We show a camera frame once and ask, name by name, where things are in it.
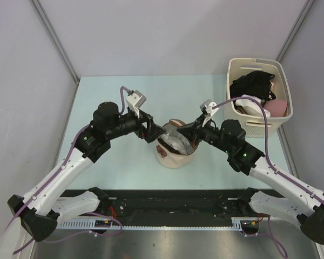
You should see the black garment in basket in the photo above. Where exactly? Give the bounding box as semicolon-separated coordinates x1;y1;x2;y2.
229;71;276;103

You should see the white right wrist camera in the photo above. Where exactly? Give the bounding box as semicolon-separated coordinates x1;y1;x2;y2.
200;99;219;127

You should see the pink bra cup in basket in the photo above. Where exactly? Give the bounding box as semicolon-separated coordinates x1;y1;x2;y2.
264;99;287;117

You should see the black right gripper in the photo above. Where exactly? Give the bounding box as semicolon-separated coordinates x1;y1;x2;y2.
178;114;233;155

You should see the aluminium frame post left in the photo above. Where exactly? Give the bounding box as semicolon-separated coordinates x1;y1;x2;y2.
29;0;80;84

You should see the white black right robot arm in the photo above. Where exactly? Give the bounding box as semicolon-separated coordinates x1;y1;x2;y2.
177;119;324;245

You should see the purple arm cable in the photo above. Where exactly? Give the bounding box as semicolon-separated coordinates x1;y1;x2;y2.
5;86;130;255
212;97;324;257

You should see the grey slotted cable duct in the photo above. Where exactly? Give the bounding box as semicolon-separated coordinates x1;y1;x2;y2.
57;218;259;231

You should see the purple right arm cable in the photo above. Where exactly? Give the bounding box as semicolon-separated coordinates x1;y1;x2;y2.
212;97;324;257

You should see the cream plastic laundry basket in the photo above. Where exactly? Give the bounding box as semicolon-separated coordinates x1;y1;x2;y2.
224;58;293;138

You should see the aluminium frame post right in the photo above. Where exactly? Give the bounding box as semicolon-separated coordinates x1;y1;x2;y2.
275;0;318;62

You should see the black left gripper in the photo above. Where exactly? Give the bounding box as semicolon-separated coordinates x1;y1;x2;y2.
106;106;166;143

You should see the white bra from bag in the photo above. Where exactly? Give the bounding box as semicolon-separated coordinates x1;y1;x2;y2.
161;134;186;153

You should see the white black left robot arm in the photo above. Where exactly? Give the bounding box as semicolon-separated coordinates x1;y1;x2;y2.
8;102;165;242

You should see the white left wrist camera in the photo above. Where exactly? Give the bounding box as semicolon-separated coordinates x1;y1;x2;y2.
126;91;146;118

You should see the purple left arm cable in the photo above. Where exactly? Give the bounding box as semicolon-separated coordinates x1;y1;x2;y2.
5;86;130;255

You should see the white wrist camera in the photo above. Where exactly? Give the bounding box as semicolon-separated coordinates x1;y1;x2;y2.
126;91;146;118
200;99;219;127

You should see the aluminium frame post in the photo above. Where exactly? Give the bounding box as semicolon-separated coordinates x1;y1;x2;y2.
29;0;80;84
275;0;318;62

